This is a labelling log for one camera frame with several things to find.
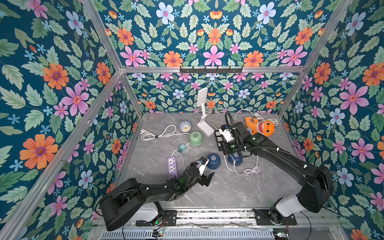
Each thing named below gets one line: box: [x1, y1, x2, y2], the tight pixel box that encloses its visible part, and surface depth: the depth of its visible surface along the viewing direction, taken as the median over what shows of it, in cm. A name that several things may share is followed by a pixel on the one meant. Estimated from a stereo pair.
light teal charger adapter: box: [178, 144, 186, 153], surface depth 98 cm
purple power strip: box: [167, 156, 178, 180], surface depth 90 cm
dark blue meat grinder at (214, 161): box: [206, 153, 221, 170], surface depth 85 cm
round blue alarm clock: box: [179, 120, 191, 133], surface depth 106 cm
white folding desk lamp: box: [196, 87, 215, 137], surface depth 102 cm
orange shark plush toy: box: [244, 117, 276, 137], surface depth 104 cm
